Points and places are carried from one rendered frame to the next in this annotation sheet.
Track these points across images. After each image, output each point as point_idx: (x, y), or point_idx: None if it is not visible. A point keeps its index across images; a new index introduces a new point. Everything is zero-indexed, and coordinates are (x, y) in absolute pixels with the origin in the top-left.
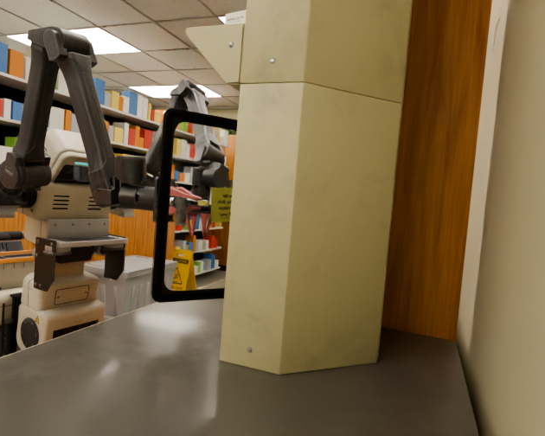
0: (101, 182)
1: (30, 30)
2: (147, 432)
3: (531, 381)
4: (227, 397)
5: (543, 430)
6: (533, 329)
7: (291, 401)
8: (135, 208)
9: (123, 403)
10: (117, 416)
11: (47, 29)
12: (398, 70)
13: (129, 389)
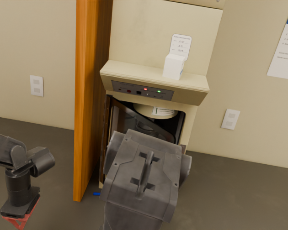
0: None
1: (177, 199)
2: (224, 206)
3: (195, 131)
4: (195, 194)
5: (205, 137)
6: (195, 122)
7: (187, 180)
8: None
9: (217, 217)
10: (223, 216)
11: (191, 162)
12: None
13: (210, 219)
